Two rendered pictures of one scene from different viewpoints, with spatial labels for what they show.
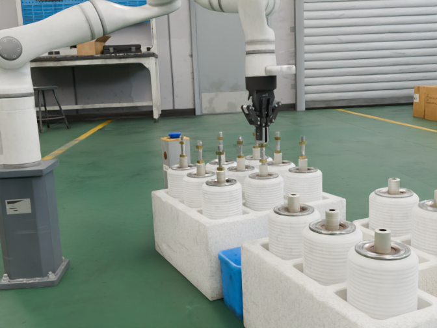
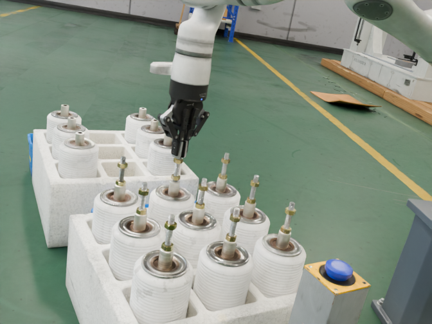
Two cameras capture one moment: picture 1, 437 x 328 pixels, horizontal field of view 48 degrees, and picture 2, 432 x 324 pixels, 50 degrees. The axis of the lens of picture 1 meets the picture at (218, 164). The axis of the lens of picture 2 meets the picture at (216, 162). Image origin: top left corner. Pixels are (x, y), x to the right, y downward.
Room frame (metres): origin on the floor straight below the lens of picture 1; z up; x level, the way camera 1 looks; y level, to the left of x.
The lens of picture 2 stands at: (2.07, -0.14, 0.67)
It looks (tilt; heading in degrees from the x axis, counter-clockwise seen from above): 21 degrees down; 173
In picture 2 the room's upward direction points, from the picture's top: 10 degrees clockwise
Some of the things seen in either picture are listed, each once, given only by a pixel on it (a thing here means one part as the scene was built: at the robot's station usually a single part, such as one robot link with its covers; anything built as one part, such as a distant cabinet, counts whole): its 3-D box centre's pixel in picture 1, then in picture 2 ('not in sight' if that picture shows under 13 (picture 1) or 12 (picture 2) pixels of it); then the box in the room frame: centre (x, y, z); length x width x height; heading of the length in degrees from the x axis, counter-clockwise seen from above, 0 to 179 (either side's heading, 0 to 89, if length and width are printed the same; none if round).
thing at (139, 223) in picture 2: (278, 159); (140, 220); (1.34, -0.17, 0.26); 0.02 x 0.02 x 0.03
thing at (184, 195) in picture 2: (263, 176); (173, 193); (1.18, -0.11, 0.25); 0.08 x 0.08 x 0.01
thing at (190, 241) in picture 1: (242, 226); (185, 289); (1.28, -0.06, 0.09); 0.39 x 0.39 x 0.18; 26
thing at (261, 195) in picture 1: (264, 211); (167, 230); (1.18, -0.11, 0.16); 0.10 x 0.10 x 0.18
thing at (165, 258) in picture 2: (256, 153); (166, 257); (1.44, -0.12, 0.26); 0.02 x 0.02 x 0.03
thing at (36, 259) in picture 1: (29, 222); (431, 274); (1.22, 0.50, 0.15); 0.15 x 0.15 x 0.30; 3
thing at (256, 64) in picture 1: (266, 62); (185, 62); (1.16, -0.12, 0.53); 0.11 x 0.09 x 0.06; 45
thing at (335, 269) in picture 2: (174, 136); (337, 271); (1.51, 0.13, 0.32); 0.04 x 0.04 x 0.02
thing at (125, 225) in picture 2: (278, 163); (139, 227); (1.34, -0.17, 0.25); 0.08 x 0.08 x 0.01
